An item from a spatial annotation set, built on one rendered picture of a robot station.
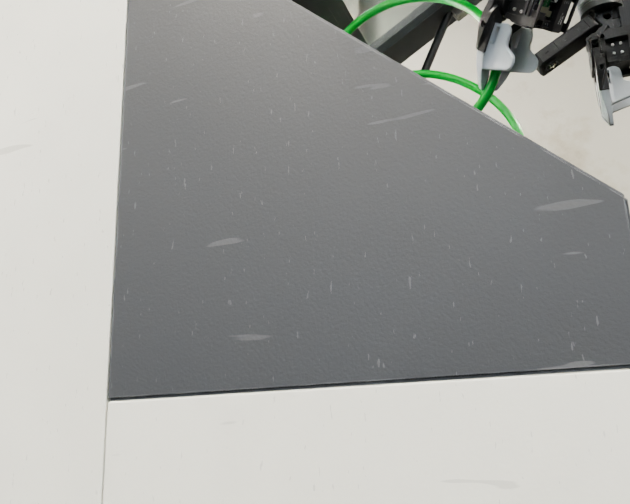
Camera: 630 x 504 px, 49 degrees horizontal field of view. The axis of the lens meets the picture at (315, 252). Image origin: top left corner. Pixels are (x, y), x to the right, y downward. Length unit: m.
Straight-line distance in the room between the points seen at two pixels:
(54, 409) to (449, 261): 0.50
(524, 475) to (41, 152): 0.73
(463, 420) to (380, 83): 0.38
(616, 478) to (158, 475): 0.46
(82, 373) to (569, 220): 0.57
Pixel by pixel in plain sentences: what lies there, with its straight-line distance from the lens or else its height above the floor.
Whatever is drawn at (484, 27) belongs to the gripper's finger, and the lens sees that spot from 0.98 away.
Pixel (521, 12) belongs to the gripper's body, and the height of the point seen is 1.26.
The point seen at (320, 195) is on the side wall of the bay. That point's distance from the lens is 0.77.
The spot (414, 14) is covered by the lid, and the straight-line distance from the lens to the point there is 1.60.
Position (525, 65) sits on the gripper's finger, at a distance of 1.02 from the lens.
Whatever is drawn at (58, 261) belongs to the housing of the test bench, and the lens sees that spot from 0.94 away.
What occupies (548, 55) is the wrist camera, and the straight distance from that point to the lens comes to 1.26.
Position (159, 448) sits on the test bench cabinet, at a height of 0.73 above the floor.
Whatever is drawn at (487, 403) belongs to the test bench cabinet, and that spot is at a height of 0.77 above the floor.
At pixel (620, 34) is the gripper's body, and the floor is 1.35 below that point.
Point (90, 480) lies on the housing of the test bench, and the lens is 0.86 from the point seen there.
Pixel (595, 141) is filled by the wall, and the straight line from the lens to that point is 4.21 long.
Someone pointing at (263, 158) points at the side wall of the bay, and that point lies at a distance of 0.81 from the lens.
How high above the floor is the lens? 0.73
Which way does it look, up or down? 16 degrees up
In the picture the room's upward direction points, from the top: 2 degrees counter-clockwise
